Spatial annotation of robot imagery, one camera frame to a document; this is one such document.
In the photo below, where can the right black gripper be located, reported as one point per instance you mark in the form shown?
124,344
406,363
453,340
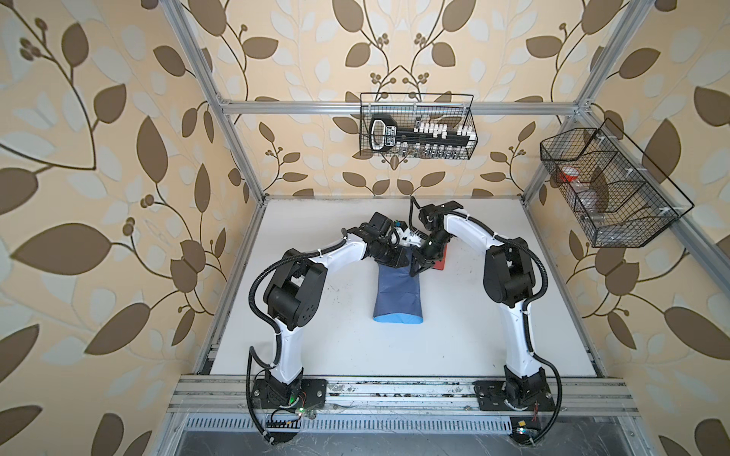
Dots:
421,262

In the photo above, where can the black wire basket right wall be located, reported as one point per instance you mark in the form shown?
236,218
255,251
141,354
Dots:
624,197

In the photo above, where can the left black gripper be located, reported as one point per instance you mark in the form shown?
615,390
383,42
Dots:
395,262

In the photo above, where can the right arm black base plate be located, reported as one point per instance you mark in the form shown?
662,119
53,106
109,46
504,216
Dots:
514,396

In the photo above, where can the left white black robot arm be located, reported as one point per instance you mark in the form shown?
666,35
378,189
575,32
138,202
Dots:
287,294

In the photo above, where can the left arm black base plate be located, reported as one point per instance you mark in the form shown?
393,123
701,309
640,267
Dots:
302,393

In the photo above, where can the aluminium front rail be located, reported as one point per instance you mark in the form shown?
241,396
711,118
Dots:
581,396

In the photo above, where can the red tape dispenser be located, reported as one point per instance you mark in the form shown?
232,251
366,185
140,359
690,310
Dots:
441,263

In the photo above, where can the black socket wrench set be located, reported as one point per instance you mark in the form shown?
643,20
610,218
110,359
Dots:
384,134

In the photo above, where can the red capped clear container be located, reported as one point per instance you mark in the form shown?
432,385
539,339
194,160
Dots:
567,174

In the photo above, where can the black wire basket wall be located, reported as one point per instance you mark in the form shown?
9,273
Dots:
405,107
624,197

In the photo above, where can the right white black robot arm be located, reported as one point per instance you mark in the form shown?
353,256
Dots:
513,278

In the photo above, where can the black wire basket back wall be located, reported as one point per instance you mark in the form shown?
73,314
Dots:
405,107

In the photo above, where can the light blue wrapping paper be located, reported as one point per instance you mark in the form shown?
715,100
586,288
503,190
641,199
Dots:
398,299

